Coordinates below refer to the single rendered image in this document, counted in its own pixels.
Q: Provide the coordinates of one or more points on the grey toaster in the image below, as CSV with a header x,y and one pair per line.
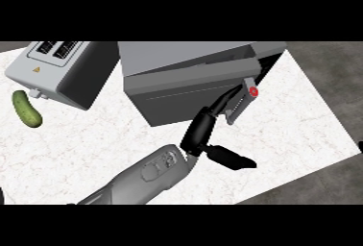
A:
x,y
72,80

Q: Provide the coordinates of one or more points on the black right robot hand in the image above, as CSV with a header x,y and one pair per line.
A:
x,y
361,144

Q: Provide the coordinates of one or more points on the green cucumber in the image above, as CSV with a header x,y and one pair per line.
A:
x,y
26,110

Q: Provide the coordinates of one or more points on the grey microwave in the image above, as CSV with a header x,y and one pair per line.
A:
x,y
179,54

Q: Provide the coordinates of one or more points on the grey milk carton red cap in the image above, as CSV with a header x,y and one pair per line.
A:
x,y
246,96

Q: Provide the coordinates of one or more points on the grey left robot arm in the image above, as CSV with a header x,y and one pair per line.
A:
x,y
142,179

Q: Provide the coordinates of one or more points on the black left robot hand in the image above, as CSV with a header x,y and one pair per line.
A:
x,y
198,131

